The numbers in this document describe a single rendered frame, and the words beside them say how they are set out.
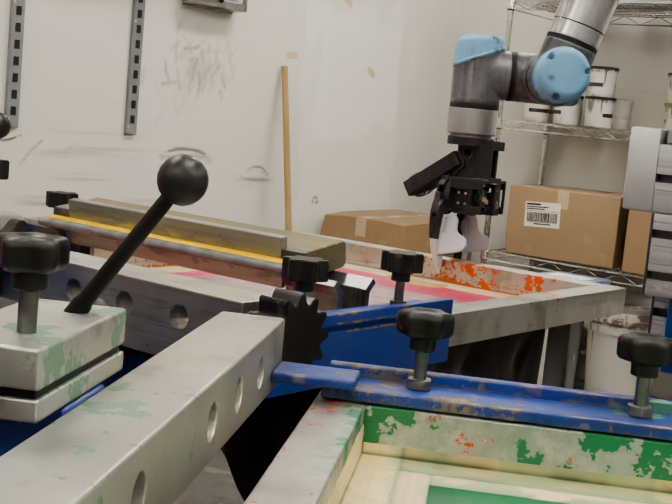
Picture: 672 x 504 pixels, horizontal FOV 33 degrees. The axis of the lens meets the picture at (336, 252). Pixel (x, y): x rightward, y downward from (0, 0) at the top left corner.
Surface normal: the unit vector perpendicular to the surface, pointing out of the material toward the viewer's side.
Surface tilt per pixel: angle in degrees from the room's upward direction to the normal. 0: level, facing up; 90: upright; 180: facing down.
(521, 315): 90
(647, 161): 90
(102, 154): 90
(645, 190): 90
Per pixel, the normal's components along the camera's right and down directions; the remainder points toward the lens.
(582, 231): -0.52, 0.07
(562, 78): -0.01, 0.11
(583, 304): 0.78, 0.15
